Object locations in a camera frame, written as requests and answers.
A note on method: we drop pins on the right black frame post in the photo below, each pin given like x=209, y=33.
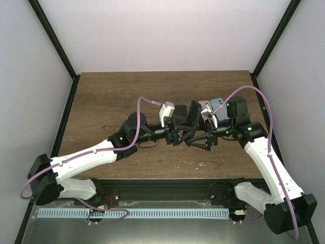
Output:
x=284, y=21

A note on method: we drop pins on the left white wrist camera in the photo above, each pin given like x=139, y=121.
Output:
x=166, y=110

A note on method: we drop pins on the light blue slotted cable duct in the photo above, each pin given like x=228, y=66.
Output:
x=136, y=213

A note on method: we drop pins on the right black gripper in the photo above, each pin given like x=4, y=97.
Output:
x=210, y=136

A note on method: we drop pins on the left black frame post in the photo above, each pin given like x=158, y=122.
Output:
x=45, y=23

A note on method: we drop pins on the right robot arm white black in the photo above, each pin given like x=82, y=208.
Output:
x=286, y=206

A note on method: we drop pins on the magenta phone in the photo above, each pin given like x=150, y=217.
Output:
x=180, y=112

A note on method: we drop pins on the beige phone case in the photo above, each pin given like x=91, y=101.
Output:
x=205, y=105

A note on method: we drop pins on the black frame post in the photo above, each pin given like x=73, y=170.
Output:
x=284, y=21
x=45, y=23

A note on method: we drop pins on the black phone case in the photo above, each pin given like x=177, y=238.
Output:
x=194, y=114

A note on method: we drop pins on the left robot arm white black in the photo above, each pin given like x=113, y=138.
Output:
x=53, y=178

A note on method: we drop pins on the light blue phone case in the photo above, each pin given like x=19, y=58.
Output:
x=221, y=114

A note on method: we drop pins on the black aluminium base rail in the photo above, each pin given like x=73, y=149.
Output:
x=219, y=191

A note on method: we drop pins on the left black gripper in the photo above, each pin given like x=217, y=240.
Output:
x=173, y=136

